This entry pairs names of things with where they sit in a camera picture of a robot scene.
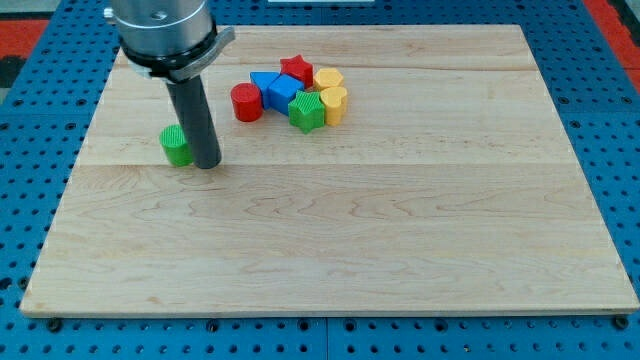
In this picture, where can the green cylinder block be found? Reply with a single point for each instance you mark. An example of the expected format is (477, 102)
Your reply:
(175, 146)

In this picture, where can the yellow hexagon block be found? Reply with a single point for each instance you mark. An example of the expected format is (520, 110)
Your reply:
(328, 78)

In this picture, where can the red cylinder block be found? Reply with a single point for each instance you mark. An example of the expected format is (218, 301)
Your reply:
(247, 102)

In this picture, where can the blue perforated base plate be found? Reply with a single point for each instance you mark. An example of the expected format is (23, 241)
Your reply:
(49, 107)

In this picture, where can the blue cube block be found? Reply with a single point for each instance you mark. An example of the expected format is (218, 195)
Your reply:
(282, 91)

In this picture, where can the blue triangle block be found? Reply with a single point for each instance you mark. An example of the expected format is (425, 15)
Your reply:
(263, 80)

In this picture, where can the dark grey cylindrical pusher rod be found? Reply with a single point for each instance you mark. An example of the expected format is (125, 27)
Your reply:
(192, 109)

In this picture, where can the wooden board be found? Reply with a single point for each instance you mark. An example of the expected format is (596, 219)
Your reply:
(450, 188)

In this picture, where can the green star block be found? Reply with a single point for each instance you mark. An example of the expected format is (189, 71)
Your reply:
(306, 111)

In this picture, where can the yellow heart block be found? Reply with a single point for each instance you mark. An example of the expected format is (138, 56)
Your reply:
(335, 100)

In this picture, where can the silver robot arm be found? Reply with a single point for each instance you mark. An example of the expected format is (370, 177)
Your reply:
(175, 41)

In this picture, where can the red star block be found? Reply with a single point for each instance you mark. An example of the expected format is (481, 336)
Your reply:
(298, 68)

